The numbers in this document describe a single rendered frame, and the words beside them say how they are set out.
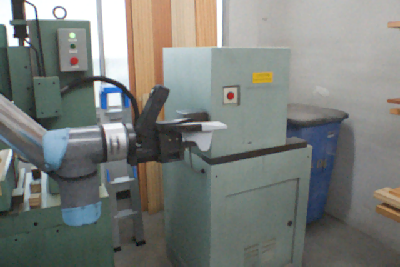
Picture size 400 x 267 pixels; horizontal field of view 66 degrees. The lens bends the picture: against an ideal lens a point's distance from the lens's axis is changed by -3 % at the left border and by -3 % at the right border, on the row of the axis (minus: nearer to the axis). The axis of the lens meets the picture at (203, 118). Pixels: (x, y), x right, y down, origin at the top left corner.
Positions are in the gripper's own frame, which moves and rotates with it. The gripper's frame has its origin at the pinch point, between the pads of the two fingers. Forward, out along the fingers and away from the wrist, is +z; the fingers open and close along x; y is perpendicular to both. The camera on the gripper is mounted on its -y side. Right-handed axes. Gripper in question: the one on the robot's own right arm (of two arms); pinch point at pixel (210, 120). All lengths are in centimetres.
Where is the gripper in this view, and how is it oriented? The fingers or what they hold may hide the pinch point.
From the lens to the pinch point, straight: 73.3
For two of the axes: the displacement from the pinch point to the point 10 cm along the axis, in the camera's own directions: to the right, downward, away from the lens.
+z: 8.9, -0.9, 4.5
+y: 0.6, 9.9, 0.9
